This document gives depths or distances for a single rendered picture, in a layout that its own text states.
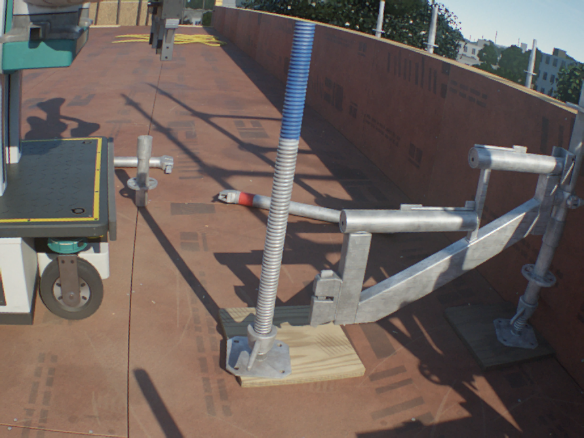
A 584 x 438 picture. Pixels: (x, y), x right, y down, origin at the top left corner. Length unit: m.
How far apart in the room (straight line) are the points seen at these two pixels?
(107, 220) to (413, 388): 0.82
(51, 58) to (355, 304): 0.86
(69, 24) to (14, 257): 0.53
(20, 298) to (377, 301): 0.84
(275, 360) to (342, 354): 0.17
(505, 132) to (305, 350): 1.04
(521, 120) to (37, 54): 1.47
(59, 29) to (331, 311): 0.86
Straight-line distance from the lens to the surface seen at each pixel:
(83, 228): 1.12
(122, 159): 2.40
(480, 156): 1.17
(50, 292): 1.31
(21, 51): 1.05
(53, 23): 1.06
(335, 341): 1.34
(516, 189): 1.78
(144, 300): 1.45
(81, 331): 1.33
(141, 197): 2.00
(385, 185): 2.59
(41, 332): 1.34
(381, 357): 1.36
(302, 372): 1.23
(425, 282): 1.24
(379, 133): 2.86
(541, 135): 1.69
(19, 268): 1.19
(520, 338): 1.59
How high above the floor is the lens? 0.80
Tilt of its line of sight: 24 degrees down
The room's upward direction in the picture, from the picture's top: 8 degrees clockwise
